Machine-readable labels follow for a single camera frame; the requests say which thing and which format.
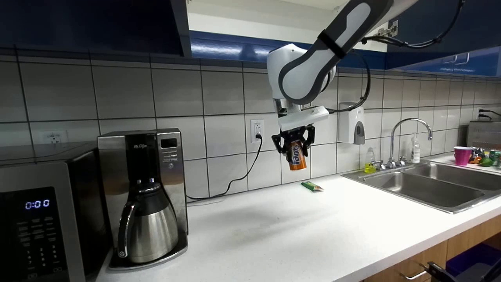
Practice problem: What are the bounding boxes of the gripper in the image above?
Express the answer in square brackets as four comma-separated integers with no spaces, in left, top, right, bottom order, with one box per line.
[272,125,316,154]

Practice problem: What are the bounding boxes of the orange soda can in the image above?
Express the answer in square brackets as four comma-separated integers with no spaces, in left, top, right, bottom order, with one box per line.
[287,140,308,172]

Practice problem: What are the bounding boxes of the open blue upper cabinet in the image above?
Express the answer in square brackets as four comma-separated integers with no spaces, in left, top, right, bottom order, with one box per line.
[170,0,400,71]

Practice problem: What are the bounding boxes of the blue cabinet door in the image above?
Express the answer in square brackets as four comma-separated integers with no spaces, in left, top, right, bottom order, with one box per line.
[170,0,193,58]

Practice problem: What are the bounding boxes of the closed blue upper cabinet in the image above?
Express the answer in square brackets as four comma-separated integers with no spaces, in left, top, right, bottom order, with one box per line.
[0,0,184,56]

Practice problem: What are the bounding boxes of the white soap dispenser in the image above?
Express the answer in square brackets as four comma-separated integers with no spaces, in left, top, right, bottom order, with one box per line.
[338,102,366,146]

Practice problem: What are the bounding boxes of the yellow dish soap bottle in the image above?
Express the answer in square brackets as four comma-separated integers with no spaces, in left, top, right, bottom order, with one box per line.
[364,147,377,174]

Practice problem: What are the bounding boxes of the chrome tap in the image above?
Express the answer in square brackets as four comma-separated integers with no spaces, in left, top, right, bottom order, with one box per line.
[372,118,433,170]

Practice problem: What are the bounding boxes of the white pump bottle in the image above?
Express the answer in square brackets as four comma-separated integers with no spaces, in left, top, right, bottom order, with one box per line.
[411,133,422,164]

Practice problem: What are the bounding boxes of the steel coffee maker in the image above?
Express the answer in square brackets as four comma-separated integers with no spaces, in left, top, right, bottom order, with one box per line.
[97,128,189,272]

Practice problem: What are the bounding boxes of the steel double sink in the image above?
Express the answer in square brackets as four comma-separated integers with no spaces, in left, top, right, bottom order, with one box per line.
[341,162,501,214]

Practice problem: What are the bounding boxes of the pink plastic cup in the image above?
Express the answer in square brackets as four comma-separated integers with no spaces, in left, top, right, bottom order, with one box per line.
[454,146,473,166]

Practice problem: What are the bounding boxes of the steel coffee carafe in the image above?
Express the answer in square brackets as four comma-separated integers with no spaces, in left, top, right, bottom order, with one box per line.
[117,178,180,264]

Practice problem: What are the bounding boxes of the wooden drawer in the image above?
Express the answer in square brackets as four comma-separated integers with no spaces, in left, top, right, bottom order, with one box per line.
[363,240,449,282]

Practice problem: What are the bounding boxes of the steel toaster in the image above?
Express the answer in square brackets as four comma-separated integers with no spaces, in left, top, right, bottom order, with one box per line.
[465,119,501,150]

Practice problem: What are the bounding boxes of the blue bin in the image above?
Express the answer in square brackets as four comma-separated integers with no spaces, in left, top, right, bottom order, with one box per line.
[445,242,501,277]

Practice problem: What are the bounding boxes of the black chair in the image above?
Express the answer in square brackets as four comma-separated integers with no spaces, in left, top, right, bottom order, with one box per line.
[425,258,501,282]

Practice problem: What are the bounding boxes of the steel microwave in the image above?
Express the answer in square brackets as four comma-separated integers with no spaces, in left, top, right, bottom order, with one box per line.
[0,141,111,282]

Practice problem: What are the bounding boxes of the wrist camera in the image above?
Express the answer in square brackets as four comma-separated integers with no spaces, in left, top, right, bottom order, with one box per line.
[278,105,330,132]

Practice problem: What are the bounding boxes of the silver drawer handle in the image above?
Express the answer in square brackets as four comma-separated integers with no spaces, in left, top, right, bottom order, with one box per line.
[399,262,429,281]

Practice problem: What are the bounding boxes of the blue cabinet with handles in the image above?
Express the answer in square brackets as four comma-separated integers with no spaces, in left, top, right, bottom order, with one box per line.
[385,0,501,78]

